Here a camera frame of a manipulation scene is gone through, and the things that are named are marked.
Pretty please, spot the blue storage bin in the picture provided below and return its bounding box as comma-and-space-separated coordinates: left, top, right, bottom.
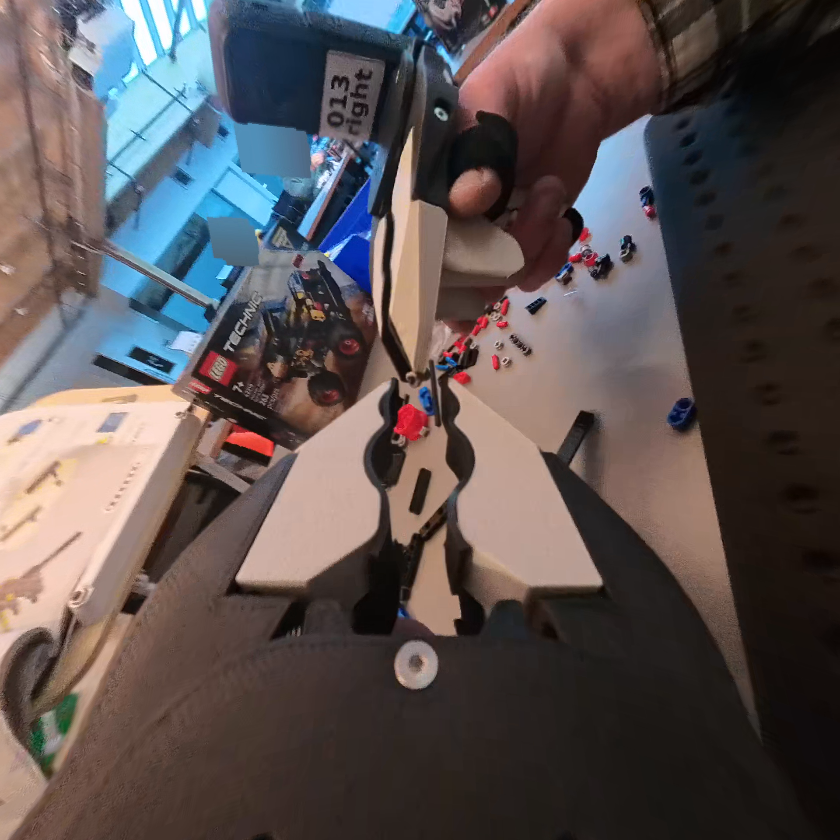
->
318, 177, 382, 277

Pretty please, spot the white book stand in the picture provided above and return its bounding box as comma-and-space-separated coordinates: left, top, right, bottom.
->
0, 384, 277, 782

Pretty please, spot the person's right forearm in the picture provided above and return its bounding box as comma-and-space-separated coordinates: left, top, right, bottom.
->
637, 0, 840, 116

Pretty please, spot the grey desk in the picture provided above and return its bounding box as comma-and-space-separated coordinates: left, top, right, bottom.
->
289, 115, 765, 736

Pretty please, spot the person's right hand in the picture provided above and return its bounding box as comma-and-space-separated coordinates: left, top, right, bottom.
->
449, 0, 664, 336

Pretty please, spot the pile of small toy pieces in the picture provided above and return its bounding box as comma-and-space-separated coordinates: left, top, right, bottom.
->
433, 185, 657, 388

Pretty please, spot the red toy wheel hub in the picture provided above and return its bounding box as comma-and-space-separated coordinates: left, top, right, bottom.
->
392, 403, 431, 442

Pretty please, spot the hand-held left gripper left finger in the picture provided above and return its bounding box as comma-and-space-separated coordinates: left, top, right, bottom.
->
235, 379, 403, 634

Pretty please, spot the black building toy box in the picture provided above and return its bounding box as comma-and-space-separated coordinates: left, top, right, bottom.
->
413, 0, 519, 53
174, 249, 379, 452

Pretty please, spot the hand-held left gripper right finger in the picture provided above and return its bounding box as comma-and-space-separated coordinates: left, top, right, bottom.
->
445, 378, 605, 635

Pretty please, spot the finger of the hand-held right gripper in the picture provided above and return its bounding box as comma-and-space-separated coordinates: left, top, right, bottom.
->
369, 215, 411, 376
390, 125, 452, 383

